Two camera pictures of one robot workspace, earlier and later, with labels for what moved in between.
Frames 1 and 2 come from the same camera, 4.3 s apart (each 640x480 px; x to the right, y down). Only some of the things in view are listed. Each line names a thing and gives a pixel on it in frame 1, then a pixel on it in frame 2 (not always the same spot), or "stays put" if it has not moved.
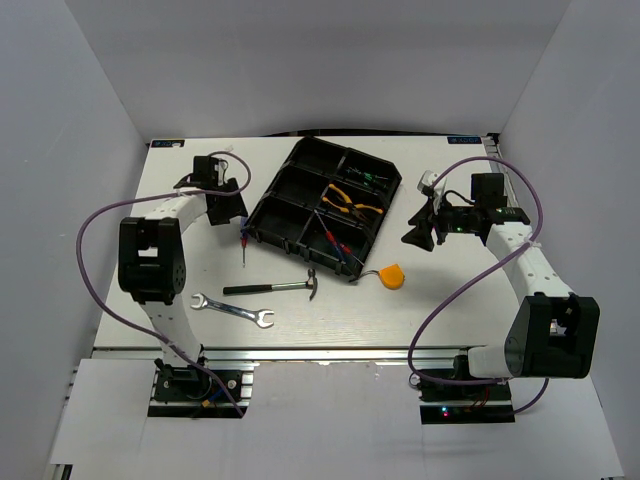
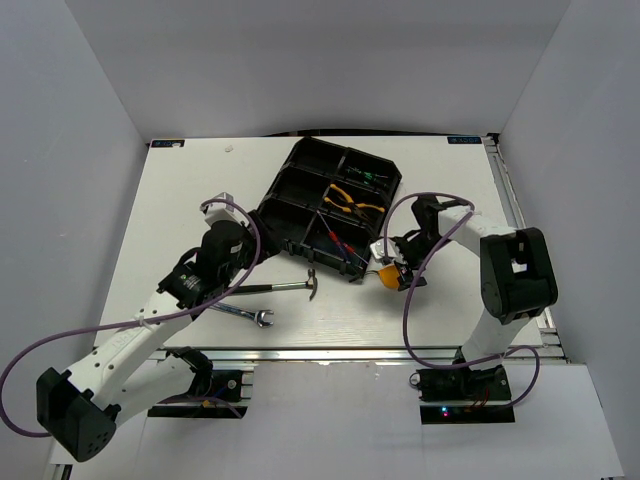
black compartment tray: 327,206 stays put
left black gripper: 235,207 to 270,242
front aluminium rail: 427,354 stays put
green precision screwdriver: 365,174 stays put
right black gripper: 425,219 to 406,276
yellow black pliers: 345,209 stays put
